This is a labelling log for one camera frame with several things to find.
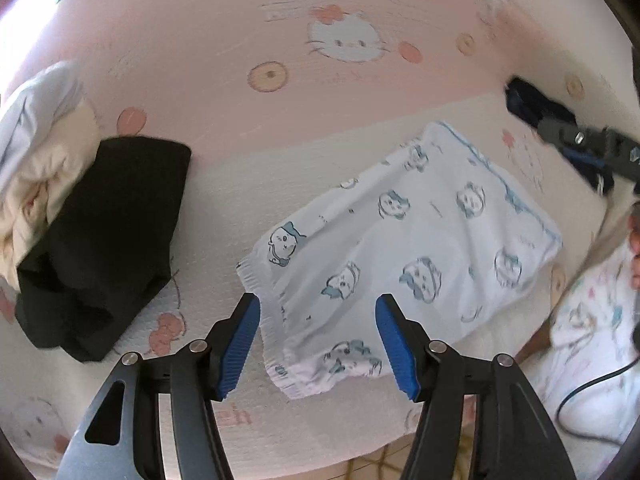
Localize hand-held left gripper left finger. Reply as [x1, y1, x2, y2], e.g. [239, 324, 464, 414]
[57, 291, 262, 480]

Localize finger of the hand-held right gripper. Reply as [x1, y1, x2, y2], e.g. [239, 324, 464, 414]
[537, 117, 640, 181]

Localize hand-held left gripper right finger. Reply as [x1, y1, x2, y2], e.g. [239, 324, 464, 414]
[375, 294, 576, 480]

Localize white cartoon print shorts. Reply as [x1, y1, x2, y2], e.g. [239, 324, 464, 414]
[237, 120, 563, 401]

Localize black garment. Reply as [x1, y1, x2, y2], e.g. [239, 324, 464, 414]
[15, 135, 193, 363]

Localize white crumpled clothes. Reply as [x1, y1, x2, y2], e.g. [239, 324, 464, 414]
[0, 60, 106, 286]

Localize person's right hand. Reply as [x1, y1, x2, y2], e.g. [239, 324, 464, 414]
[627, 210, 640, 291]

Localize person's white printed pajamas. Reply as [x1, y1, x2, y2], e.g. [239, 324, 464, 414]
[525, 245, 640, 476]

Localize dark navy striped pants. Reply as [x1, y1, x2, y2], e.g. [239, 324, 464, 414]
[505, 75, 616, 196]

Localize pink cream cartoon print blanket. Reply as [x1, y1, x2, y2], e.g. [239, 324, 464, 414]
[0, 0, 636, 476]

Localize black cable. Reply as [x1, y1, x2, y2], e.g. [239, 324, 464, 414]
[557, 360, 636, 443]

